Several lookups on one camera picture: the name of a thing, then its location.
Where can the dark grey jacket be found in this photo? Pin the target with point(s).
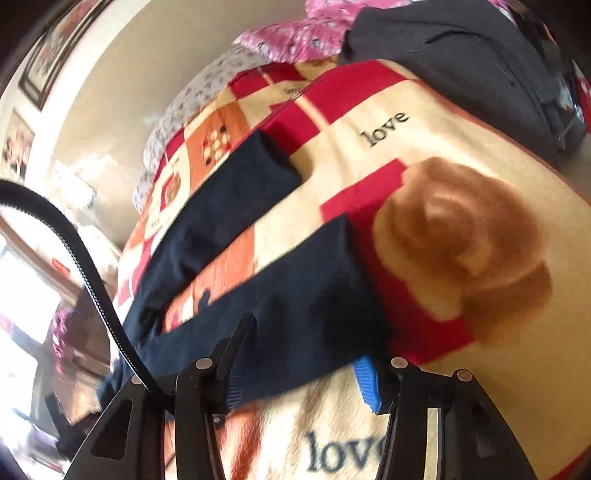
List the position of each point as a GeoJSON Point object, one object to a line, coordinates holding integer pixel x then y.
{"type": "Point", "coordinates": [517, 94]}

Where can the dark navy pants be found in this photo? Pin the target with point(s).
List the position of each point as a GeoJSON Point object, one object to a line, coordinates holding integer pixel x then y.
{"type": "Point", "coordinates": [315, 308]}

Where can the pink penguin print garment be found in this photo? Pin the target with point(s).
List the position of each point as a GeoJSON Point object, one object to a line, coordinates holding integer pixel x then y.
{"type": "Point", "coordinates": [304, 32]}

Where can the red orange patchwork love blanket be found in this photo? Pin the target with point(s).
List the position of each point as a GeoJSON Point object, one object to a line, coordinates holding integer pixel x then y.
{"type": "Point", "coordinates": [478, 252]}

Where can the floral white pillow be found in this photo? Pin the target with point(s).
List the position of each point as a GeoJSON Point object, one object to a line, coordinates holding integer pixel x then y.
{"type": "Point", "coordinates": [199, 91]}

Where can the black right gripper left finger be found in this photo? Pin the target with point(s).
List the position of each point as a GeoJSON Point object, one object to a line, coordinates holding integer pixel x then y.
{"type": "Point", "coordinates": [205, 393]}

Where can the dark framed wall picture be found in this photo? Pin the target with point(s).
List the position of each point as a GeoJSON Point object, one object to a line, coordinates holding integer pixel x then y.
{"type": "Point", "coordinates": [54, 48]}

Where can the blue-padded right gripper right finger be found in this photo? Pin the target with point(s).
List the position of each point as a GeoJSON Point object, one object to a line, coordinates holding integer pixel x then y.
{"type": "Point", "coordinates": [404, 392]}

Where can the small wall picture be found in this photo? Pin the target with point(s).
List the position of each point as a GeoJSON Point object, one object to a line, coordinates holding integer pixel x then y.
{"type": "Point", "coordinates": [15, 148]}

